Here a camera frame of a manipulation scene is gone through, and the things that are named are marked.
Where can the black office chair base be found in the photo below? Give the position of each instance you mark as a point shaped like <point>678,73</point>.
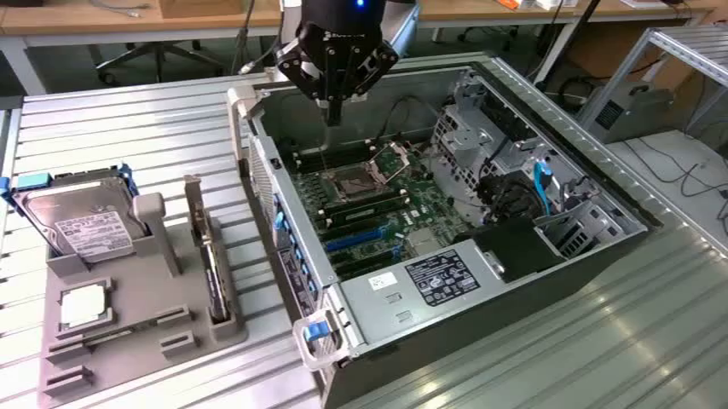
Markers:
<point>158,55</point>
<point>471,32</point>

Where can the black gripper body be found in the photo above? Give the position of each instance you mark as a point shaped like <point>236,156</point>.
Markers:
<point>340,21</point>

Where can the CPU socket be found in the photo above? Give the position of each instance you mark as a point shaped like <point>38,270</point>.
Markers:
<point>355,185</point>

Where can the short black expansion slot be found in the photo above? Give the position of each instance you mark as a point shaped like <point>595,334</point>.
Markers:
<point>339,257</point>

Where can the grey power supply unit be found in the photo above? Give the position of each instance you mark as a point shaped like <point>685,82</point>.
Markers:
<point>375,307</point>

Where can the grey parts rack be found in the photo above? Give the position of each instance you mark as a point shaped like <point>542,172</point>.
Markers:
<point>141,298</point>

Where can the silver CPU chip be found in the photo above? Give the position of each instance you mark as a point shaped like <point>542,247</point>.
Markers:
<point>85,307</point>

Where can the silver hard disk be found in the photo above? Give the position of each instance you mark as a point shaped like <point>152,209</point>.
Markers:
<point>85,226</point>

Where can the long black expansion slot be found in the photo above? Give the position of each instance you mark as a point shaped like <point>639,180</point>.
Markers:
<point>366,265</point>

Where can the silver metal disk bay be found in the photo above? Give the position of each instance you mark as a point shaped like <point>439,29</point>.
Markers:
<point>579,240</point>
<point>463,142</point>

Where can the wooden desk white frame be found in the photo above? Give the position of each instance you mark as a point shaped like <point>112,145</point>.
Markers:
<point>56,21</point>
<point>625,13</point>

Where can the orange and white box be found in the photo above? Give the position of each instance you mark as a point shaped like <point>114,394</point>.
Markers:
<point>511,3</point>

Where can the green motherboard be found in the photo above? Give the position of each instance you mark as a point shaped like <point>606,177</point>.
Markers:
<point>420,200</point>

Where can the black Nvidia graphics card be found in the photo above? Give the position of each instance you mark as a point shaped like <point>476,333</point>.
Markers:
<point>212,277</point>

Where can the green RAM stick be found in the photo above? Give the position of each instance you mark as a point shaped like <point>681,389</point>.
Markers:
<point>121,331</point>
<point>366,213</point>

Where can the blue expansion slot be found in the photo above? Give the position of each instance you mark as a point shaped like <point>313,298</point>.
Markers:
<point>352,240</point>

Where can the open grey PC case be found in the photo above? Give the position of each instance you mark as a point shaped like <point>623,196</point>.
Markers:
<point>454,341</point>

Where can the black RAM slot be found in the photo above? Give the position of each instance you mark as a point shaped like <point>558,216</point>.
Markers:
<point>335,164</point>
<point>359,199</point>
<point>362,203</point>
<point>363,208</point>
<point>332,155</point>
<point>333,159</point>
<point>331,151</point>

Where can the aluminium profile frame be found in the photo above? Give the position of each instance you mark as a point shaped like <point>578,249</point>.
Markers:
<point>690,51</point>

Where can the large brown cardboard sheet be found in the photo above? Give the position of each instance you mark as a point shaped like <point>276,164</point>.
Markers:
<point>602,51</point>

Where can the metal socket cover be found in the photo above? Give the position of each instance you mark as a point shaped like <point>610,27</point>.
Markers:
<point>392,162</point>

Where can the blue disk caddy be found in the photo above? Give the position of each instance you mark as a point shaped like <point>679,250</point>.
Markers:
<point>30,181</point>

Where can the thin metal locking lever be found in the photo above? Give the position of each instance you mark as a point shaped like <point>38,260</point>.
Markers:
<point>324,159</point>

